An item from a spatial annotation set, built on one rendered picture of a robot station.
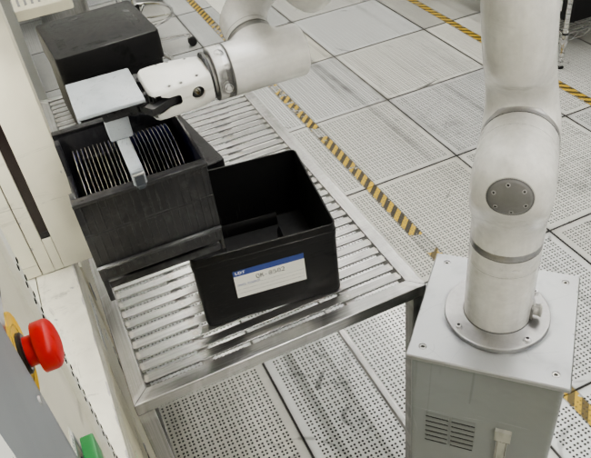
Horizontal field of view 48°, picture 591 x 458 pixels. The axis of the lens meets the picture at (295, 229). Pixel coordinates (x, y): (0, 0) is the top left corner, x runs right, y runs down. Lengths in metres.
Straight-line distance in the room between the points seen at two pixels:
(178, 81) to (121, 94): 0.09
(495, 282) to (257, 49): 0.55
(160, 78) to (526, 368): 0.77
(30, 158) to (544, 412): 1.00
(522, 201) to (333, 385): 1.29
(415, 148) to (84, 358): 2.19
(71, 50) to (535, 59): 1.29
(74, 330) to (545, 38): 0.89
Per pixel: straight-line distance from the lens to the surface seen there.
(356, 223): 1.50
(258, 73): 1.05
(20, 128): 1.22
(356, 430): 2.05
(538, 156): 0.98
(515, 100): 1.06
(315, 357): 2.22
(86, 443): 0.65
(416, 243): 2.58
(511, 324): 1.25
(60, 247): 1.36
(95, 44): 1.91
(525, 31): 0.93
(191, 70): 1.04
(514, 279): 1.17
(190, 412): 2.17
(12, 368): 0.42
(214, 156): 1.60
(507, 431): 1.36
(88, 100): 1.03
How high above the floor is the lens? 1.72
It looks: 40 degrees down
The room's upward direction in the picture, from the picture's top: 8 degrees counter-clockwise
